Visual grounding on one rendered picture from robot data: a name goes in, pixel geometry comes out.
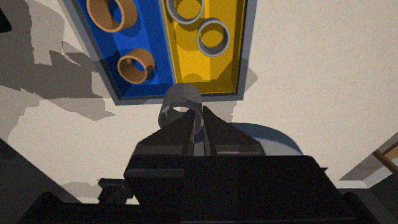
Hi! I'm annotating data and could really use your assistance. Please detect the grey metal bushing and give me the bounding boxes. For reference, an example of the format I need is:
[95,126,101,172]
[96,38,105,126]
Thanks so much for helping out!
[196,17,230,57]
[158,83,204,135]
[166,0,204,25]

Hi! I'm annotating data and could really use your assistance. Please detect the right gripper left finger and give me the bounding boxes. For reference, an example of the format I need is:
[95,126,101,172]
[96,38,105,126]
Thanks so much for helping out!
[131,108,195,157]

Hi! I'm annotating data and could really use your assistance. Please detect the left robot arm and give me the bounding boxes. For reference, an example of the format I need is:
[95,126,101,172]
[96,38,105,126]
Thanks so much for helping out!
[0,8,12,33]

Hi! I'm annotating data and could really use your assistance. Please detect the yellow bin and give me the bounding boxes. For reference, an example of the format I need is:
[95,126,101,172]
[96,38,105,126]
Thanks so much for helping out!
[162,0,245,94]

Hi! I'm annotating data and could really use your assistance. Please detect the blue bin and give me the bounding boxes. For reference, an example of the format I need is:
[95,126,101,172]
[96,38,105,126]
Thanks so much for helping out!
[78,0,174,97]

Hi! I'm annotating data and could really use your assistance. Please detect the bronze bushing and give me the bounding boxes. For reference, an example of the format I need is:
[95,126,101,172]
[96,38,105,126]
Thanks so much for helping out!
[117,48,155,84]
[86,0,137,33]

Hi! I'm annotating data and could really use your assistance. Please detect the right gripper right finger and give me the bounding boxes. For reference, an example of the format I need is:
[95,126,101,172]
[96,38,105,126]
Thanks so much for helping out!
[203,106,266,156]

